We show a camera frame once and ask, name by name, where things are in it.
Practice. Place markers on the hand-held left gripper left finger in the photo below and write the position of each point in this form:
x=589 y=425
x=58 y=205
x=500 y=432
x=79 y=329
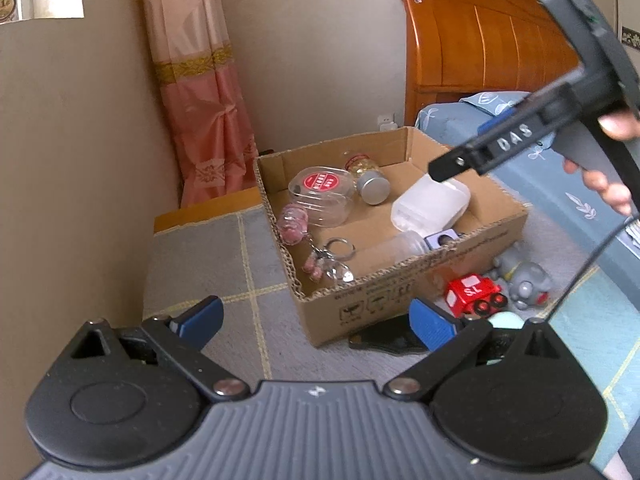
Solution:
x=202 y=320

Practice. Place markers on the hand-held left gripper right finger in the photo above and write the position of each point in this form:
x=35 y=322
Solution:
x=430 y=325

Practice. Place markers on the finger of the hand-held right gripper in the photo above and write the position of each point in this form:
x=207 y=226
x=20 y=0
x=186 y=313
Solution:
x=457 y=162

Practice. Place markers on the black case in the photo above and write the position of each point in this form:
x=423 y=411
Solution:
x=385 y=340

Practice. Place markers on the white plastic bottle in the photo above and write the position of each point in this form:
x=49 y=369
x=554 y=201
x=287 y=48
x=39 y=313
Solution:
x=430 y=205

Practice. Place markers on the red toy train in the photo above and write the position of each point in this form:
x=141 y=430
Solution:
x=472 y=292

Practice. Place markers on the cardboard box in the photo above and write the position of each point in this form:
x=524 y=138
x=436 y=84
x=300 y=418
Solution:
x=380 y=300

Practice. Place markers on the mint green case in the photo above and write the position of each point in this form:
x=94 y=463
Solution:
x=505 y=319

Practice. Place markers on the clear plastic jar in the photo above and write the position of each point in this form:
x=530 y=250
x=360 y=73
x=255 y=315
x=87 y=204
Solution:
x=400 y=250

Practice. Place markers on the capsule bottle with silver cap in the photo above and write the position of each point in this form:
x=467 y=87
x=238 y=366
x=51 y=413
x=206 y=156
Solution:
x=372 y=182

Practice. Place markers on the grey elephant toy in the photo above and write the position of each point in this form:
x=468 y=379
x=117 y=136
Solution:
x=525 y=280

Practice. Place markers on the clear round tub red label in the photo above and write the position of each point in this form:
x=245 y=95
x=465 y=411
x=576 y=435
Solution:
x=322 y=192

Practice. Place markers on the person's right hand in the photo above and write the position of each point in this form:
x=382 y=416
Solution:
x=622 y=125

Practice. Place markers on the grey teal checked blanket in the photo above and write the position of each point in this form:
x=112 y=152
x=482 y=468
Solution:
x=240 y=270

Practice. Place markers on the blue floral pillow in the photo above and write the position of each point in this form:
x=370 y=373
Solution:
x=492 y=101

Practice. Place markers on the blue floral bed sheet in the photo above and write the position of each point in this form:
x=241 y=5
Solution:
x=540 y=195

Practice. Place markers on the wooden headboard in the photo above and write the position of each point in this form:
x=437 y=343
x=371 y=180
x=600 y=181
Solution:
x=475 y=40

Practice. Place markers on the stack of papers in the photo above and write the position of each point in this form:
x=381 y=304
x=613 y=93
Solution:
x=634 y=234

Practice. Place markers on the pink curtain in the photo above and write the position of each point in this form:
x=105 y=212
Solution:
x=195 y=85

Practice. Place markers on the small round clock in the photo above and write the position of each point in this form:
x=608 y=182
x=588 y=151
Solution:
x=6 y=9

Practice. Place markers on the white wall socket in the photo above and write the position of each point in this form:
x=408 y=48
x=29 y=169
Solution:
x=386 y=121

